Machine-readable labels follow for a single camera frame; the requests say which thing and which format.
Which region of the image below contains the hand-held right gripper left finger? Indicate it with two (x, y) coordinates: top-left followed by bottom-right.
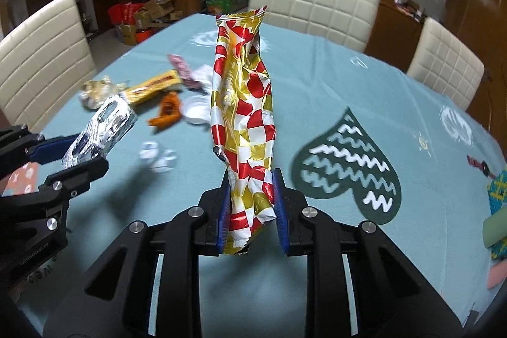
(42, 169), (232, 338)

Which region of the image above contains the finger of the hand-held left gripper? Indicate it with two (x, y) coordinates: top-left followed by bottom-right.
(0, 124), (82, 180)
(37, 158), (110, 205)

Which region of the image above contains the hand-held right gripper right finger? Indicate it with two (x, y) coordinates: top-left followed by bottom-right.
(271, 168), (464, 338)

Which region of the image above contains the red gold checkered snack wrapper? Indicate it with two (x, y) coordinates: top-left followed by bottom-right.
(210, 5), (277, 255)

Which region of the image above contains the pink printed wrapper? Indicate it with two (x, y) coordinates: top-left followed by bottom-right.
(167, 54), (202, 89)

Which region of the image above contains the crumpled gold white wrapper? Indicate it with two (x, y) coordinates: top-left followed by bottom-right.
(79, 76), (129, 110)

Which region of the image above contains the crumpled clear plastic wrap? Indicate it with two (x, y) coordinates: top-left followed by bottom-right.
(138, 141), (177, 174)

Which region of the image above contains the orange crumpled wrapper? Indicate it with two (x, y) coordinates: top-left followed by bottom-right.
(148, 92), (182, 133)

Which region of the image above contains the yellow candy bar wrapper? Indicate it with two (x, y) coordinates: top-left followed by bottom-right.
(121, 69), (183, 106)

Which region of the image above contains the red box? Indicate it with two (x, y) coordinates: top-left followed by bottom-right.
(108, 3), (141, 26)

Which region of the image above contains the pile of cardboard boxes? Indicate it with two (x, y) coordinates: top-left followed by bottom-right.
(117, 0), (185, 46)

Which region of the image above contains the wooden sideboard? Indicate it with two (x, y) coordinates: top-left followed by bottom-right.
(364, 1), (422, 73)

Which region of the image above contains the green thermos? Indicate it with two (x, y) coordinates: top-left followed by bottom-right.
(482, 210), (507, 247)

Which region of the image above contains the green printed bag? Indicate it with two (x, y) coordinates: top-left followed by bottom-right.
(206, 0), (238, 15)

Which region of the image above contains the beaded tissue box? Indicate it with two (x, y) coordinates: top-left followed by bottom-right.
(486, 169), (507, 259)

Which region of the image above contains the pink bottle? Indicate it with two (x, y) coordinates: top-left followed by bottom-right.
(487, 263), (507, 289)

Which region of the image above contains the red strap with key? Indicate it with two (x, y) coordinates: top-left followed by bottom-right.
(466, 155), (496, 177)

